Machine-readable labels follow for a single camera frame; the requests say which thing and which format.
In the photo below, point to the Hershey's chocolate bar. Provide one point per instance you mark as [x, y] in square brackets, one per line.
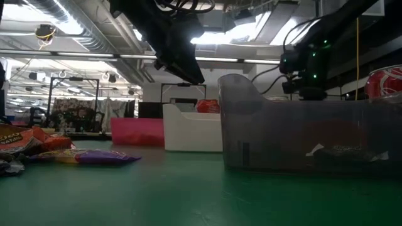
[9, 164]
[345, 152]

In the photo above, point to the red plastic bin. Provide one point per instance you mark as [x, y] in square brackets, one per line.
[135, 132]

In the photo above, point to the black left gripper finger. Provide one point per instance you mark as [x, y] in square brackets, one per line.
[193, 70]
[171, 66]

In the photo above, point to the red Coca-Cola can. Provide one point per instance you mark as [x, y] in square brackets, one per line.
[384, 83]

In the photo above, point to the white plastic bin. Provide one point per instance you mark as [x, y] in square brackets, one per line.
[188, 135]

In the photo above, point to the orange Fanta can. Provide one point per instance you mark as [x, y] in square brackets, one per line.
[208, 106]

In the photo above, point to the long ceiling light bar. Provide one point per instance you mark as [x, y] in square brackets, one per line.
[88, 55]

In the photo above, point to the patterned hanging cloth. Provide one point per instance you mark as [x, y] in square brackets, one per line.
[114, 110]

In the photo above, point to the orange Reese's candy pack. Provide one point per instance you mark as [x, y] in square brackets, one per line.
[19, 138]
[56, 142]

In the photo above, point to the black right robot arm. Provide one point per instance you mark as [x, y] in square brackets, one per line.
[314, 62]

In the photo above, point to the black computer monitor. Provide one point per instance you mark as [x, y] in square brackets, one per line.
[149, 110]

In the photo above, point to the yellow Sour Patch pack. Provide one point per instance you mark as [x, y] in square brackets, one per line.
[100, 157]

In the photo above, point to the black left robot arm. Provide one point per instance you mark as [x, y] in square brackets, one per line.
[141, 12]

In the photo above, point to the silver diet soda can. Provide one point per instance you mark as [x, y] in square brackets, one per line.
[276, 98]

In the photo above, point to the grey translucent plastic bin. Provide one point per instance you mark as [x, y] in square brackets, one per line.
[298, 125]

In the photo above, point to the black background robot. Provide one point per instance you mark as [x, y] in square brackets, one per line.
[78, 120]

